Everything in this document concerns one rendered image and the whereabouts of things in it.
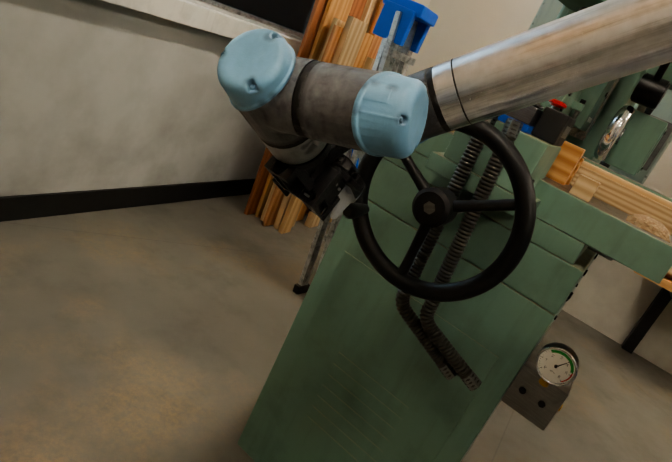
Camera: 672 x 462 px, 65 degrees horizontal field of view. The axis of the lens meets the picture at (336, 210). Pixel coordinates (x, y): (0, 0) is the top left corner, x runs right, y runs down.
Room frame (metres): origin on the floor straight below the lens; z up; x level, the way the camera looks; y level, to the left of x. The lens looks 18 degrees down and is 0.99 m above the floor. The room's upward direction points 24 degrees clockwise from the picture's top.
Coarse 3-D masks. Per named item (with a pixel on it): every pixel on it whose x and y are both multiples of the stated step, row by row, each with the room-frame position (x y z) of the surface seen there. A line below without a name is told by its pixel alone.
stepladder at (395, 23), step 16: (384, 0) 1.96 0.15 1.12; (400, 0) 1.94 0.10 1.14; (384, 16) 1.94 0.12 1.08; (400, 16) 1.91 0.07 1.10; (416, 16) 1.91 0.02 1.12; (432, 16) 1.99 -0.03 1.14; (384, 32) 1.93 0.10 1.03; (400, 32) 1.90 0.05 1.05; (416, 32) 2.05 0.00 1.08; (384, 48) 1.90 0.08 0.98; (400, 48) 2.06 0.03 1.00; (416, 48) 2.04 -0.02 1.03; (384, 64) 1.89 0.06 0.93; (400, 64) 2.03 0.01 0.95; (352, 160) 1.87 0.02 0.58; (320, 224) 1.88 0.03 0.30; (336, 224) 1.85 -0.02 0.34; (320, 240) 1.89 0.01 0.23; (304, 272) 1.87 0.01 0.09; (304, 288) 1.88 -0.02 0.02
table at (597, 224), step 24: (432, 144) 0.98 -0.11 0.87; (432, 168) 0.87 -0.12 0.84; (504, 192) 0.82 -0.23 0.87; (552, 192) 0.88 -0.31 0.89; (552, 216) 0.87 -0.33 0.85; (576, 216) 0.86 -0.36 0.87; (600, 216) 0.84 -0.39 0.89; (624, 216) 0.90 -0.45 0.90; (600, 240) 0.83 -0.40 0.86; (624, 240) 0.82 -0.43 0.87; (648, 240) 0.81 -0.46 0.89; (624, 264) 0.81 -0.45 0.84; (648, 264) 0.80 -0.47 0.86
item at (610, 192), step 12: (600, 180) 1.00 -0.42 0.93; (600, 192) 0.99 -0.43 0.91; (612, 192) 0.99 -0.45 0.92; (624, 192) 0.98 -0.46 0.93; (636, 192) 0.98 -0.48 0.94; (612, 204) 0.98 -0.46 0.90; (624, 204) 0.97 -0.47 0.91; (636, 204) 0.97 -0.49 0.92; (648, 204) 0.96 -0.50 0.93; (660, 204) 0.95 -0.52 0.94; (660, 216) 0.95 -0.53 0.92
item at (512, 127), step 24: (480, 144) 0.84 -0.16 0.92; (456, 168) 0.84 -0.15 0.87; (456, 192) 0.83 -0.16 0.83; (480, 192) 0.81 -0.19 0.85; (432, 240) 0.82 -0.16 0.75; (456, 240) 0.81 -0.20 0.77; (456, 264) 0.80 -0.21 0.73; (408, 312) 0.81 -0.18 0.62; (432, 312) 0.79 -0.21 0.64; (432, 336) 0.78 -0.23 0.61; (456, 360) 0.77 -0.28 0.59; (480, 384) 0.77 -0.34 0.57
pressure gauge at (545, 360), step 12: (552, 348) 0.76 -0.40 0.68; (564, 348) 0.77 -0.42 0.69; (540, 360) 0.77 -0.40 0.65; (552, 360) 0.76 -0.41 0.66; (564, 360) 0.76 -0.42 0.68; (576, 360) 0.76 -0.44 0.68; (540, 372) 0.76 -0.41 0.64; (552, 372) 0.76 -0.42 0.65; (564, 372) 0.75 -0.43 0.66; (576, 372) 0.74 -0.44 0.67; (552, 384) 0.75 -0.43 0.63; (564, 384) 0.75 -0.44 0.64
